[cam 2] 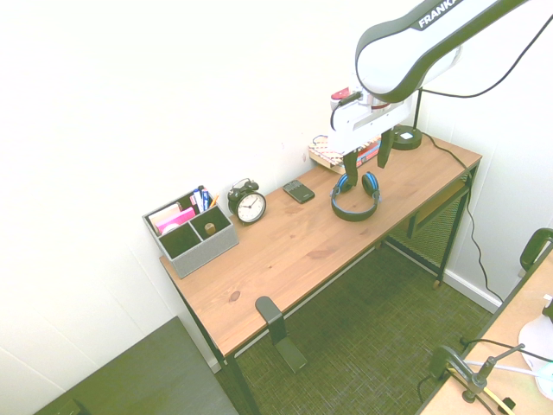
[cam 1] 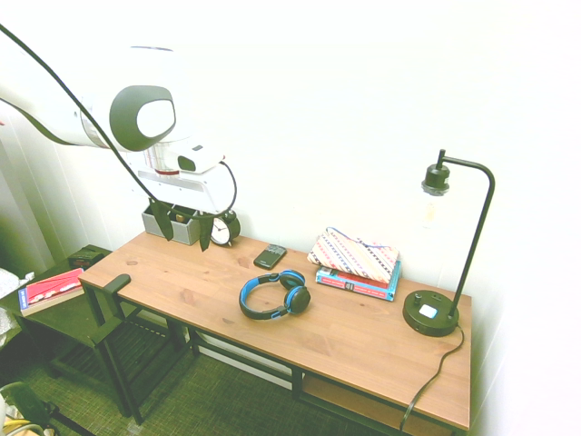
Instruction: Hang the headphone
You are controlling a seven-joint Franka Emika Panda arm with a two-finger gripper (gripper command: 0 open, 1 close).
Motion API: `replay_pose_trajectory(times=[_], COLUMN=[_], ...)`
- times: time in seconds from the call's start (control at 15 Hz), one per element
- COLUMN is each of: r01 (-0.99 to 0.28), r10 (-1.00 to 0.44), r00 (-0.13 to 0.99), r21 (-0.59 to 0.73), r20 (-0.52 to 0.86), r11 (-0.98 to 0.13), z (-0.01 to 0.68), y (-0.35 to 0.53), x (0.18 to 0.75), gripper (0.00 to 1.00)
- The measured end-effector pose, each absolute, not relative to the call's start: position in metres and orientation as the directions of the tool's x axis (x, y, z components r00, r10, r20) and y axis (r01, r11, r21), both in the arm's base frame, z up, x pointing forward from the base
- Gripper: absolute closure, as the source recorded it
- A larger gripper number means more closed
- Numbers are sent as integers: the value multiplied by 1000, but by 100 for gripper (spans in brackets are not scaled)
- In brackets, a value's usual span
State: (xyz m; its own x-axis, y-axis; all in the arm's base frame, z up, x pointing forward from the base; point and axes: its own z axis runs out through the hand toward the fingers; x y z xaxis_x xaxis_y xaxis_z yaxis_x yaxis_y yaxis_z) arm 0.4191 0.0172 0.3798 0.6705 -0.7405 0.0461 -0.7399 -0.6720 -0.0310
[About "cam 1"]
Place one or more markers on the red and white book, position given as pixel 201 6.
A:
pixel 50 290

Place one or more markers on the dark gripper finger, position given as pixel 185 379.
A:
pixel 163 221
pixel 205 234

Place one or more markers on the small black box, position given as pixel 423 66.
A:
pixel 86 258

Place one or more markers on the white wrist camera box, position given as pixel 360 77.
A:
pixel 197 160

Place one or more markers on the black headphone hanger hook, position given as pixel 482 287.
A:
pixel 117 282

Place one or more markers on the striped fabric pouch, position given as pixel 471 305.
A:
pixel 354 256

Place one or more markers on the wooden desk with black frame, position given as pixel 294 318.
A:
pixel 281 313

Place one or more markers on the red book under pouch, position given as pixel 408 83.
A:
pixel 345 278

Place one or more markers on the white crumpled plastic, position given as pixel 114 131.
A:
pixel 11 284

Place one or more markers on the blue book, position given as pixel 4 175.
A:
pixel 363 288

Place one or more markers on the black desk lamp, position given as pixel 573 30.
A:
pixel 429 315

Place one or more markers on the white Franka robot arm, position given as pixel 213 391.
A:
pixel 126 119

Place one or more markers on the grey desk organizer box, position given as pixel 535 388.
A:
pixel 181 231

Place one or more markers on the black alarm clock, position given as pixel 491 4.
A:
pixel 221 232

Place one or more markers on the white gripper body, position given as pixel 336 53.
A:
pixel 195 191

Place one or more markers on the black chair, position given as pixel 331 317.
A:
pixel 72 318

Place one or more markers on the black and blue headphones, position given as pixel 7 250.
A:
pixel 297 300

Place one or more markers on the black phone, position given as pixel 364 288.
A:
pixel 269 257

